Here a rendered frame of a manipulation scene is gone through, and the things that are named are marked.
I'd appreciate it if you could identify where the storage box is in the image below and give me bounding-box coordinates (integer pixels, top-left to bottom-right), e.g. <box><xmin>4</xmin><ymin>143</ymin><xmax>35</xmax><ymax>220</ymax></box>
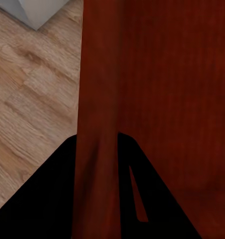
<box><xmin>71</xmin><ymin>0</ymin><xmax>225</xmax><ymax>239</ymax></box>

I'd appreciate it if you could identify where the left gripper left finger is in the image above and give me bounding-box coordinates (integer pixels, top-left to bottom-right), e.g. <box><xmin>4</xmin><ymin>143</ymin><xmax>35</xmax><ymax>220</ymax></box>
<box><xmin>0</xmin><ymin>135</ymin><xmax>77</xmax><ymax>239</ymax></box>

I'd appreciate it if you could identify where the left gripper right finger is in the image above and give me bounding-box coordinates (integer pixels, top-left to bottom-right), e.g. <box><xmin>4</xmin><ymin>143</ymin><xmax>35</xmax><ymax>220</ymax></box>
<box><xmin>117</xmin><ymin>132</ymin><xmax>202</xmax><ymax>239</ymax></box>

